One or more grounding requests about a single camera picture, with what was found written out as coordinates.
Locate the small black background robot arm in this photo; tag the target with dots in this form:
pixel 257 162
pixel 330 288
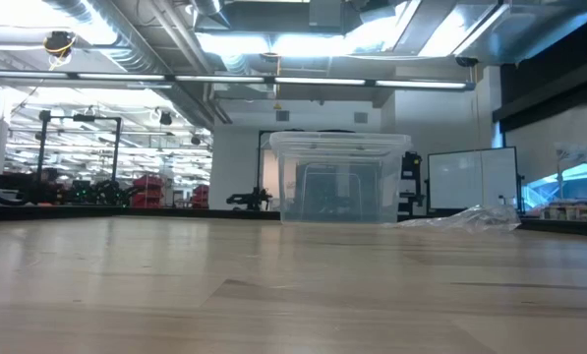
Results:
pixel 249 200

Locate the clear plastic storage box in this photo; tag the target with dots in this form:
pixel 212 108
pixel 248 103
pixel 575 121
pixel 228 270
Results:
pixel 339 187

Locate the small red bin rack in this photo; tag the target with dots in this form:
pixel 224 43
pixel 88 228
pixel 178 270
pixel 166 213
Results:
pixel 200 196

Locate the black hanging spotlight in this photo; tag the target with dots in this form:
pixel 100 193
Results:
pixel 165 118
pixel 196 139

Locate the black equipment stand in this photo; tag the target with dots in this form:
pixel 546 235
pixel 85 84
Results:
pixel 411 172

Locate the long ceiling light bar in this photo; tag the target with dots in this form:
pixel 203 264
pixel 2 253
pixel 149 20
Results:
pixel 224 78

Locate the large red bin rack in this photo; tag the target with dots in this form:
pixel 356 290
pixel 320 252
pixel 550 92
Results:
pixel 148 189

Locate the whiteboard on black stand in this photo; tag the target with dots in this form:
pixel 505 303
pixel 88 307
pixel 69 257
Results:
pixel 470 179

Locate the crumpled clear plastic wrapper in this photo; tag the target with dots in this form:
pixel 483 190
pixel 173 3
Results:
pixel 480 218

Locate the shelf with small items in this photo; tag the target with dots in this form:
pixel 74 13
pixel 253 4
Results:
pixel 568 212

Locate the grey wall vent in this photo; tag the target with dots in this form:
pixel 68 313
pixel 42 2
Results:
pixel 282 116
pixel 361 117

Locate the black dome security camera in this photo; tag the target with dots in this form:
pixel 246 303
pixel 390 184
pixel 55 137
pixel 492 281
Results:
pixel 466 62

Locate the black gantry frame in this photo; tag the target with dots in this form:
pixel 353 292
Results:
pixel 84 118

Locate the black ceiling camera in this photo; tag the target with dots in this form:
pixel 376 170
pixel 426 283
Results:
pixel 58 43

